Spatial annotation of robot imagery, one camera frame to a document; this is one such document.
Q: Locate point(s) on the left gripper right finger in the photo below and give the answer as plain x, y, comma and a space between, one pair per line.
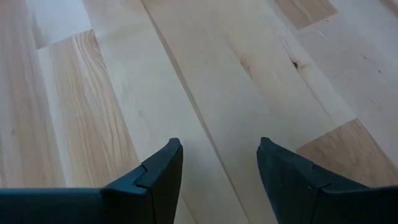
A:
311, 199

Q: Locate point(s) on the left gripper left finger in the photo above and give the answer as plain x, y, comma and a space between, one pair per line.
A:
140, 196

